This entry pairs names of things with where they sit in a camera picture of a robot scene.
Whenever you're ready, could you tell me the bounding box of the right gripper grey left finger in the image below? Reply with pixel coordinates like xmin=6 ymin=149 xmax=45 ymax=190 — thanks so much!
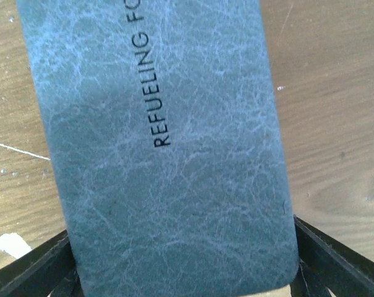
xmin=0 ymin=230 xmax=82 ymax=296

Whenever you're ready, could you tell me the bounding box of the green glasses case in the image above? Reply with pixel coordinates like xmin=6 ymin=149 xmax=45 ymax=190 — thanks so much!
xmin=17 ymin=0 xmax=299 ymax=296

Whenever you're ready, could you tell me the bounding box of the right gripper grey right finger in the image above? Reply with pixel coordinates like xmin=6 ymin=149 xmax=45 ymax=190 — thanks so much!
xmin=290 ymin=216 xmax=374 ymax=296

